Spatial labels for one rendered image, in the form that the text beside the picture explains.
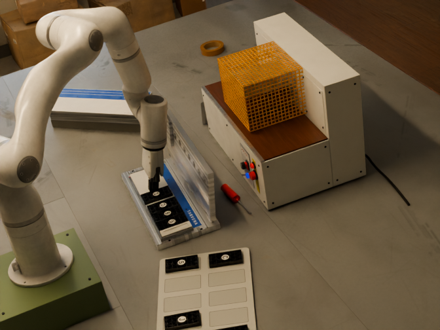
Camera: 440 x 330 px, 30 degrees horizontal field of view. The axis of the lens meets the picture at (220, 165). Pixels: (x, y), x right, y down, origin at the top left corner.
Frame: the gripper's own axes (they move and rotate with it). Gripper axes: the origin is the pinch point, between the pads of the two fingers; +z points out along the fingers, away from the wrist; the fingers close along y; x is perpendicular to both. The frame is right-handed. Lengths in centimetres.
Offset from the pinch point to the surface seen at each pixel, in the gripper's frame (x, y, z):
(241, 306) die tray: 6, 64, 2
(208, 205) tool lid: 9.7, 26.5, -6.6
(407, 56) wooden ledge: 115, -35, -20
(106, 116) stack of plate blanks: -4, -51, -1
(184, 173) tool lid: 9.9, 2.4, -4.3
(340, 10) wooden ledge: 115, -90, -20
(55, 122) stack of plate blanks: -21, -66, 7
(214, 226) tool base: 11.6, 27.6, 0.9
